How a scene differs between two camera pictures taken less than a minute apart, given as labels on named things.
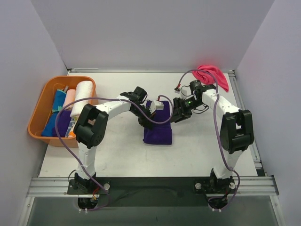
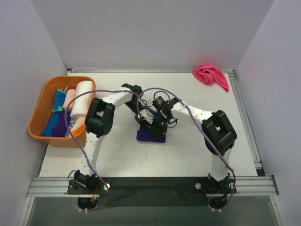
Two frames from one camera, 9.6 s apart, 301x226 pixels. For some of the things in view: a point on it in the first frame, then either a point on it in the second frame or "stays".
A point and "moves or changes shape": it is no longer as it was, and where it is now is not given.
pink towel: [208, 78] stays
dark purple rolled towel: [64, 120] stays
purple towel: [161, 133] moves or changes shape
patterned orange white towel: [70, 133] stays
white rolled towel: [84, 90] stays
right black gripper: [179, 110] → [158, 131]
